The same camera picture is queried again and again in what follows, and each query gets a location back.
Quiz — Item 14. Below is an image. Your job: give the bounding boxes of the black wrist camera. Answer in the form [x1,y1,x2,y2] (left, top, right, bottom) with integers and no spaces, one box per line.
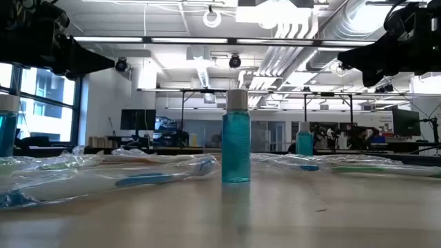
[13,0,71,35]
[383,2,435,39]

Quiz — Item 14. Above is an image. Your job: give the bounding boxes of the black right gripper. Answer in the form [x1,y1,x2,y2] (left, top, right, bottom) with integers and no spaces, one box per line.
[337,34,441,87]

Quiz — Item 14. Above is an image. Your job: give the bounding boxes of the small black ceiling cameras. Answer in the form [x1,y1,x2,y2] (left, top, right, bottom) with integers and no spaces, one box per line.
[374,83,394,94]

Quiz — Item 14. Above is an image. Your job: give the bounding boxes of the green toothbrush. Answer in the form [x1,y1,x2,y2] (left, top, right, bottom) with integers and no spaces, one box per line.
[320,154,441,179]
[0,147,105,180]

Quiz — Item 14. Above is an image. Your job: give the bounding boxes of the white coiled ceiling cable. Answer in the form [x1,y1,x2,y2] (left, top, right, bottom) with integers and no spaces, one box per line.
[202,9,223,29]

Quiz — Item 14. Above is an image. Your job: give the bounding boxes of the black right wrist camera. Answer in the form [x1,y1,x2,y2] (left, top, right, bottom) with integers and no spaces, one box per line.
[383,2,435,39]

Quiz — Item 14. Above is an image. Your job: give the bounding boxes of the black computer monitor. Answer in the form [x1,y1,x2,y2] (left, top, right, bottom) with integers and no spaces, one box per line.
[392,107,422,137]
[120,109,157,132]

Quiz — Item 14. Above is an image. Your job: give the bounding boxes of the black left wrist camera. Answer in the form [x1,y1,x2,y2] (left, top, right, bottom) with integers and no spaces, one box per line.
[13,0,71,35]

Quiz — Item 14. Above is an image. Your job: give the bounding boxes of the silver ventilation duct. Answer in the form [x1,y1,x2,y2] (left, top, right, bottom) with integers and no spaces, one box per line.
[258,0,390,79]

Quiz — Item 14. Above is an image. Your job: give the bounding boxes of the teal mouthwash bottle white cap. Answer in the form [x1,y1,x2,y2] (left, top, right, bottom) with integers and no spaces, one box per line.
[295,121,314,157]
[0,94,21,158]
[221,88,252,184]

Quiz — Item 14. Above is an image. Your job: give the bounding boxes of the blue background machine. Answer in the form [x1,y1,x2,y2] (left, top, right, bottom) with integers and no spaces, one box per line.
[154,116,189,148]

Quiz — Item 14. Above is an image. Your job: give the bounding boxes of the black background workstation frame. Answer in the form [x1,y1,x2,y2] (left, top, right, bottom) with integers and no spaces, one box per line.
[178,88,356,132]

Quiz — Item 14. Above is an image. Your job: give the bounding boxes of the black round ceiling camera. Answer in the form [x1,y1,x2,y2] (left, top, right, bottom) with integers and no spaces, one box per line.
[228,54,242,70]
[114,56,129,73]

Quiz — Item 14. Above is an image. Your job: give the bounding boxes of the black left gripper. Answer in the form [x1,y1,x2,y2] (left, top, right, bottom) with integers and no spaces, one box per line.
[0,32,116,80]

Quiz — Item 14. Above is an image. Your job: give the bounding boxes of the large black framed window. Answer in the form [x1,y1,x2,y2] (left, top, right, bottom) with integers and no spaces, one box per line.
[0,63,84,145]

